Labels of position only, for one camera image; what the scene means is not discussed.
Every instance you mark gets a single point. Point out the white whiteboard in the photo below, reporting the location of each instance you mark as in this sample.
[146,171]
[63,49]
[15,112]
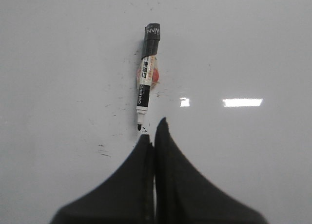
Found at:
[235,85]

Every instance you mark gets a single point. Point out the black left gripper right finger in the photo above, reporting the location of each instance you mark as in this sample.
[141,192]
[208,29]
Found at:
[185,196]

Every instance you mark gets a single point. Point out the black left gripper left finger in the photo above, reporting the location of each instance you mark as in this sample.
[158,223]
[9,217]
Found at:
[126,197]

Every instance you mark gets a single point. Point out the black white whiteboard marker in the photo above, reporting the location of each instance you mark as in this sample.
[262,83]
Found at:
[146,70]

